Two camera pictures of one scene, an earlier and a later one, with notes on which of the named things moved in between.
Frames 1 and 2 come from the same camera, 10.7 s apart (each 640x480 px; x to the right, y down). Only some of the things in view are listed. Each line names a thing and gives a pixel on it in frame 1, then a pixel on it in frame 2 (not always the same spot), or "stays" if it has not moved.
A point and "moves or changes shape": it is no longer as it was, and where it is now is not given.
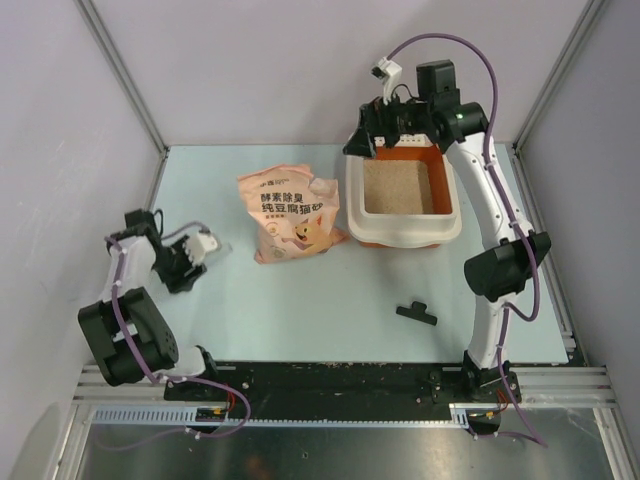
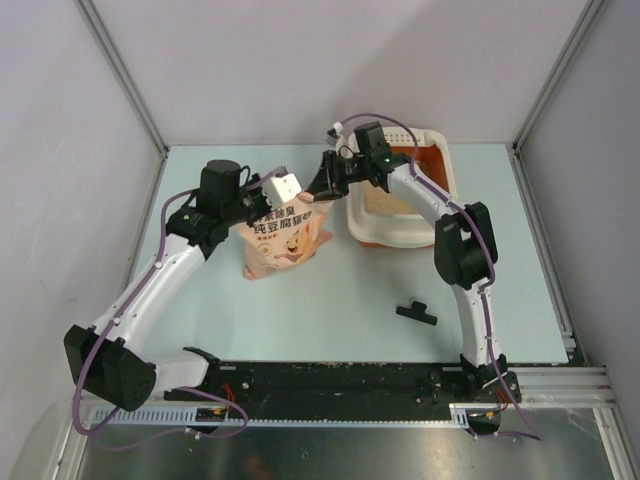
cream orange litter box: [404, 196] stays
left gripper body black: [172, 262] to [252, 203]
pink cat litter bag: [296, 216] moves or changes shape
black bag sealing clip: [417, 312] stays
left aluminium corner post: [124, 74] stays
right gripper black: [375, 119] to [328, 182]
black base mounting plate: [328, 392] stays
